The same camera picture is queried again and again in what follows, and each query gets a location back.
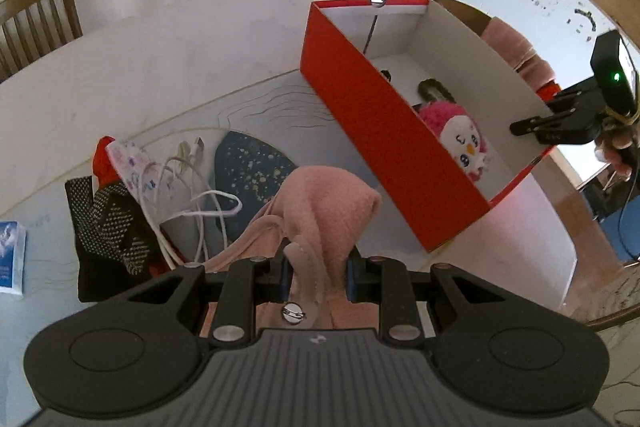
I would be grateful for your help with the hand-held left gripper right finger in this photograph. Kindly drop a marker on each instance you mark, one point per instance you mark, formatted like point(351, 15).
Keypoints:
point(351, 282)

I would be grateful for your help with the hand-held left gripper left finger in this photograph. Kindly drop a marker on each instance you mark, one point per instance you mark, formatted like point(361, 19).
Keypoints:
point(272, 279)

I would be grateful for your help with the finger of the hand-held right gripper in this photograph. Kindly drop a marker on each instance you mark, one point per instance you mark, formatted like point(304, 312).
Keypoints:
point(535, 125)
point(567, 101)

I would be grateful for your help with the pink plush penguin toy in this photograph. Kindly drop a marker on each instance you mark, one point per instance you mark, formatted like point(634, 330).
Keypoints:
point(460, 137)

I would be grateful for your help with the pink fleece hat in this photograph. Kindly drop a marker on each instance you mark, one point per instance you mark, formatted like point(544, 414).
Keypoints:
point(325, 202)

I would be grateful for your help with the brown hair clip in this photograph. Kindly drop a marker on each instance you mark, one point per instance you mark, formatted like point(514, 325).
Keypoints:
point(430, 87)

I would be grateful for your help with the red and white cardboard box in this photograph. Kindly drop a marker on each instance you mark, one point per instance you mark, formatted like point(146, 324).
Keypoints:
point(380, 147)

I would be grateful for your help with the small black clip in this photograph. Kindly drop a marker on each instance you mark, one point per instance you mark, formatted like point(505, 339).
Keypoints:
point(385, 75)

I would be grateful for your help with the white printed face mask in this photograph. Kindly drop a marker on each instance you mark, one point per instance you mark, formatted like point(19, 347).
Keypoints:
point(132, 167)

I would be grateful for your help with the person's right hand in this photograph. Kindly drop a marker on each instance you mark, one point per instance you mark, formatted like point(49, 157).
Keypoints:
point(619, 152)

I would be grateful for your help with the blue patterned table mat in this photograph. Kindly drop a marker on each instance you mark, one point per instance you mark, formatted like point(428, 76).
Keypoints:
point(250, 162)

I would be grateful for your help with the wooden chair with dark seat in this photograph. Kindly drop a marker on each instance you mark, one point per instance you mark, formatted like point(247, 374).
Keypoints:
point(465, 9)

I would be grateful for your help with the black dotted knit glove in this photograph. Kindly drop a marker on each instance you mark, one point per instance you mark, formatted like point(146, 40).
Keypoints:
point(80, 207)
point(120, 222)

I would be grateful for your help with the red crumpled cloth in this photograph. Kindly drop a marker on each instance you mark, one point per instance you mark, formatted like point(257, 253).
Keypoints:
point(102, 162)

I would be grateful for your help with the small blue and white box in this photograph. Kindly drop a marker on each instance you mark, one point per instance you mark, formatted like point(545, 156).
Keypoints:
point(11, 257)

